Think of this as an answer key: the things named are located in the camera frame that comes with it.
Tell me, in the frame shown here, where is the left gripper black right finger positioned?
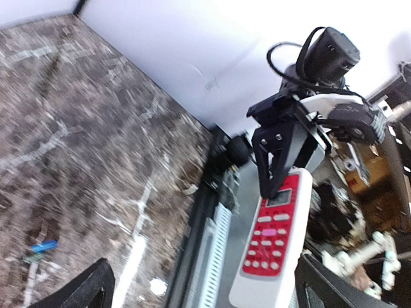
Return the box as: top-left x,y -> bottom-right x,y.
295,254 -> 393,307

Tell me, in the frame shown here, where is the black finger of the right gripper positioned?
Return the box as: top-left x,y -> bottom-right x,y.
295,128 -> 332,170
252,122 -> 308,198

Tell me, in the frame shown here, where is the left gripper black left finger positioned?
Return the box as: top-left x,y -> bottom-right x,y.
29,258 -> 115,308

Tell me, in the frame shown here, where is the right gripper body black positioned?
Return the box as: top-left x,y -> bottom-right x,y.
246,92 -> 320,128

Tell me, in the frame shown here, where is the white red remote control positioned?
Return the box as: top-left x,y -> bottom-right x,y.
229,168 -> 313,308

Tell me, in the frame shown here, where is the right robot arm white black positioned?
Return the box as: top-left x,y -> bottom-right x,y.
247,27 -> 360,199

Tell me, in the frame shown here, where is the blue battery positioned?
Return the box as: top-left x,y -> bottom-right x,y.
31,240 -> 58,253

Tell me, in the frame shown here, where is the black front rail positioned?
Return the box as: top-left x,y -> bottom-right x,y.
162,126 -> 252,307

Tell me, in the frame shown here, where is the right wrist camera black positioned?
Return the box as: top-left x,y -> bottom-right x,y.
300,94 -> 388,145

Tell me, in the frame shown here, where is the right white cable duct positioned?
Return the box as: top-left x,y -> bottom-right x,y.
198,203 -> 232,307

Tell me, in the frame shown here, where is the right black frame post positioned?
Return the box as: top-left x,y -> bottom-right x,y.
73,0 -> 87,17

